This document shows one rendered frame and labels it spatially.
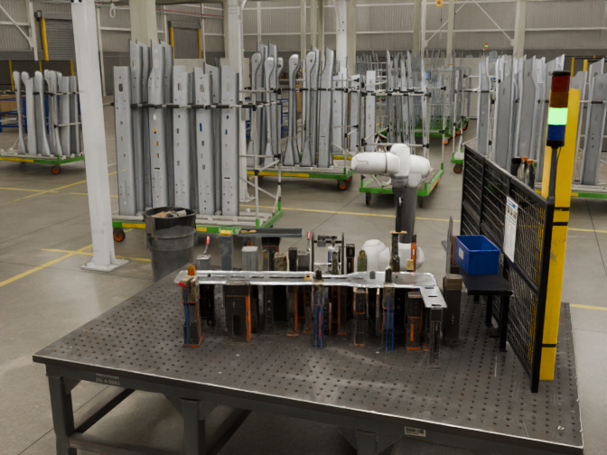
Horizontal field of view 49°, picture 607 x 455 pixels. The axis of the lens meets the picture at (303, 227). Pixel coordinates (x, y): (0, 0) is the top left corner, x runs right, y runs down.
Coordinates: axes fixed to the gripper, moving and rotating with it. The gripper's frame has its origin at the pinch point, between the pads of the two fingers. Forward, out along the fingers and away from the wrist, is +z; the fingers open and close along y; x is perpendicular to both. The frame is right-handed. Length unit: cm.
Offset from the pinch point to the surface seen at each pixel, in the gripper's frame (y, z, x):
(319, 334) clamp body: 21, 52, -40
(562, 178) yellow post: 53, -34, 63
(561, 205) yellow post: 53, -22, 64
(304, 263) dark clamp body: -16, 26, -49
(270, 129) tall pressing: -778, 34, -144
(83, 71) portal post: -320, -71, -279
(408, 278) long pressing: -0.1, 29.1, 6.2
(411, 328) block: 23, 48, 6
